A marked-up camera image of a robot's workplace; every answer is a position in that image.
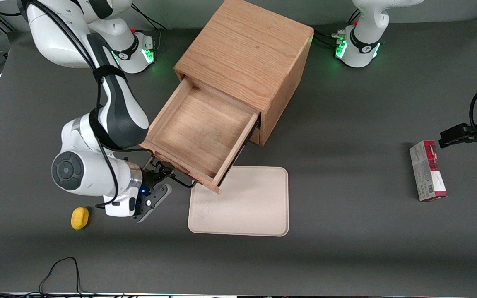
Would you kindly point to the beige rectangular tray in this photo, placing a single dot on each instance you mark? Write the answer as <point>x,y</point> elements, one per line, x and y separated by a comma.
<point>249,207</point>

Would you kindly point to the wooden drawer with tray interior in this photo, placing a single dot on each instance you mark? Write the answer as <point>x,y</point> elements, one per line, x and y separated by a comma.
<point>199,132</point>

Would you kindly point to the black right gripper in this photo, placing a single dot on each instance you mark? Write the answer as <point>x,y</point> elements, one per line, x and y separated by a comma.
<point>148,177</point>

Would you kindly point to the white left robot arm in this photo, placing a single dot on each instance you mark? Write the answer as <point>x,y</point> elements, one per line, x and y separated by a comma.
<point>360,45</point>

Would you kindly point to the red and white carton box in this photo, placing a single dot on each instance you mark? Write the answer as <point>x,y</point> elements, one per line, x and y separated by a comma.
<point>427,169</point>

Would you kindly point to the oak wooden drawer cabinet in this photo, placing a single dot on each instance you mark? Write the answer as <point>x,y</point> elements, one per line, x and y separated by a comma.
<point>246,45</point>

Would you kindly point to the yellow lemon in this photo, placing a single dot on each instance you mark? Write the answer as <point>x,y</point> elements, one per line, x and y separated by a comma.
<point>80,218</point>

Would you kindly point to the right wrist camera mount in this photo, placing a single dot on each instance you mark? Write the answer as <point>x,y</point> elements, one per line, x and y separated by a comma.
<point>153,203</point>

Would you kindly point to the wooden drawer front panel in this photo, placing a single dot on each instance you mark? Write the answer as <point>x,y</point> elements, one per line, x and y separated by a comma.
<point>256,137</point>

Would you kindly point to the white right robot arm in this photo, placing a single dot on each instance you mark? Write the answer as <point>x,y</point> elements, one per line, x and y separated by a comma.
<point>89,176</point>

